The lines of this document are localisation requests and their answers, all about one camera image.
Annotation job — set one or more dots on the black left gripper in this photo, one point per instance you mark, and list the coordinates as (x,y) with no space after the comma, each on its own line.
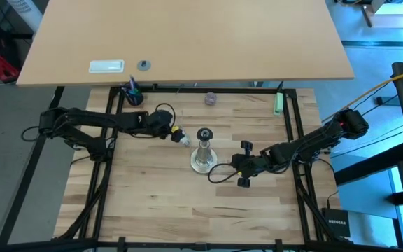
(160,122)

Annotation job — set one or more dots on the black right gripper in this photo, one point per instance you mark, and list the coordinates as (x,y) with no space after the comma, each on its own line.
(247,165)

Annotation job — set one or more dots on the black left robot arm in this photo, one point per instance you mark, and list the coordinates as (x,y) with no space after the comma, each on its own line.
(93,117)

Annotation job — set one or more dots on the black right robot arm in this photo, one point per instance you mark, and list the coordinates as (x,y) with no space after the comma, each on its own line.
(313,140)

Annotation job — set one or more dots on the black mesh pen cup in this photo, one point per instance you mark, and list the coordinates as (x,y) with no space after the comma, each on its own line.
(133,96)

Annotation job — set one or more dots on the light green stapler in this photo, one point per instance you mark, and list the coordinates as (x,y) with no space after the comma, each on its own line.
(278,105)

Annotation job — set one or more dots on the grey round desk grommet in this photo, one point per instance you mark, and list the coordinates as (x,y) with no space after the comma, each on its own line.
(144,66)

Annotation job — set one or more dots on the large tan desk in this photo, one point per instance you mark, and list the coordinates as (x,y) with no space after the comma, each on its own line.
(187,38)

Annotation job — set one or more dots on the white rectangular box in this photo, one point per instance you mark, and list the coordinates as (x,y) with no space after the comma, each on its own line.
(106,66)

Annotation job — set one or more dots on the black power adapter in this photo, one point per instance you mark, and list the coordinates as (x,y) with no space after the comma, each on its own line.
(381,101)

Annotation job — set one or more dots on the wooden stand base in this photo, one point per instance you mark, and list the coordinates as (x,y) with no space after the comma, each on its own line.
(390,21)

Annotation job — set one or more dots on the black aluminium table frame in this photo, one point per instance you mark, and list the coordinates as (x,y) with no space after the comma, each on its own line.
(222,245)

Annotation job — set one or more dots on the black Netgear network switch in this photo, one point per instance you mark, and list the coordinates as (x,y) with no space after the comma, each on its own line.
(336,224)

